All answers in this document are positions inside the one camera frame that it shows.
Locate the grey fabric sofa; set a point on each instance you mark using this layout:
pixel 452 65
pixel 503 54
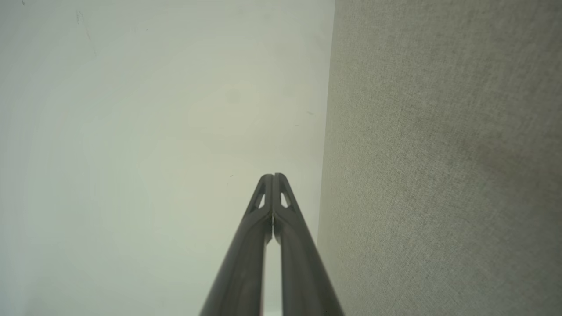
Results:
pixel 439 153

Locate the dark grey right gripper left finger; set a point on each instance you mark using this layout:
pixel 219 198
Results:
pixel 246 263

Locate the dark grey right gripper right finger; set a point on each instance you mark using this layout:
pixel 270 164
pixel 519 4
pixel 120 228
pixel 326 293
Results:
pixel 303 272

